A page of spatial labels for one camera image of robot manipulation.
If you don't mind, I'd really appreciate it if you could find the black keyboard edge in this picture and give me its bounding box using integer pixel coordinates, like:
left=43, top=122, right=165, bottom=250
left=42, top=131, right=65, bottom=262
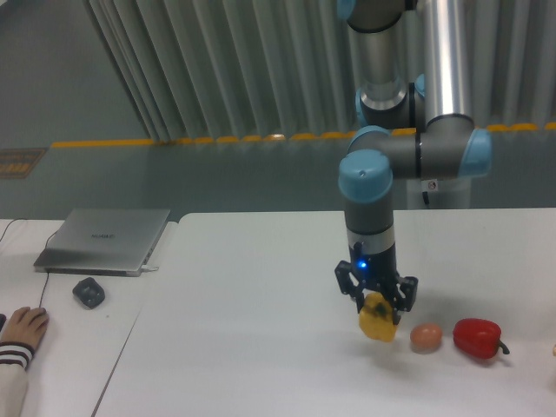
left=0, top=314, right=7, bottom=332

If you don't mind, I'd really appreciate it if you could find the black mouse cable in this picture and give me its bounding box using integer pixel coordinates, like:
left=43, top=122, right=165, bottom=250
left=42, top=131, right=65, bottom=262
left=0, top=218, right=65, bottom=310

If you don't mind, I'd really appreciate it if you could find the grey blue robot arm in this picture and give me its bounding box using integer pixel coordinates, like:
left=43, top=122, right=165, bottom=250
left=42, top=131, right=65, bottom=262
left=334, top=1, right=492, bottom=324

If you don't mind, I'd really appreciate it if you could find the red bell pepper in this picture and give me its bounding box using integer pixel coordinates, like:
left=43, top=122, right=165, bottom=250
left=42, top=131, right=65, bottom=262
left=453, top=318, right=510, bottom=360

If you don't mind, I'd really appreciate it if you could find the silver closed laptop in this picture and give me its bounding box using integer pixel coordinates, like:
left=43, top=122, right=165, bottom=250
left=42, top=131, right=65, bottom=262
left=34, top=208, right=170, bottom=277

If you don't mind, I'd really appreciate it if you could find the striped sleeve forearm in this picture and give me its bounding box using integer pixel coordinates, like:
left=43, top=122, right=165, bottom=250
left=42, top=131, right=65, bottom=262
left=1, top=342, right=35, bottom=417

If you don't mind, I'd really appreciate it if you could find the person's hand on mouse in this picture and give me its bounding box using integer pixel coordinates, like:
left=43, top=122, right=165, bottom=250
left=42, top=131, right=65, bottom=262
left=1, top=307, right=50, bottom=351

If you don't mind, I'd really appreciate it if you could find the brown egg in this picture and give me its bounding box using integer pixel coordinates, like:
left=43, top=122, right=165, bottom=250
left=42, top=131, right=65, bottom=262
left=410, top=322, right=443, bottom=351

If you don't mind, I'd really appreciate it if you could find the grey pleated curtain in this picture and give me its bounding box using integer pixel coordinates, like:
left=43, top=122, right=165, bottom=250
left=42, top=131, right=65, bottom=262
left=87, top=1, right=555, bottom=142

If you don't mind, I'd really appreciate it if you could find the yellow bell pepper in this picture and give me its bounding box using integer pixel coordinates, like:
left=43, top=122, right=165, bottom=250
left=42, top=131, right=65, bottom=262
left=359, top=292, right=397, bottom=343

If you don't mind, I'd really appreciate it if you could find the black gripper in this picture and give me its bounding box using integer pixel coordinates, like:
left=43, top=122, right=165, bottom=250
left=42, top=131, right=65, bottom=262
left=334, top=242, right=419, bottom=325

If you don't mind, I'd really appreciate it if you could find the small dark grey gadget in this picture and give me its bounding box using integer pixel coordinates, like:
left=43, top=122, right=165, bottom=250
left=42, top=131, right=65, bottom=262
left=72, top=277, right=105, bottom=309

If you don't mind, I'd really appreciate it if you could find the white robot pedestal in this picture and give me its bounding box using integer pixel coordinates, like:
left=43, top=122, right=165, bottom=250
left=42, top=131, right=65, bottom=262
left=406, top=178, right=472, bottom=209

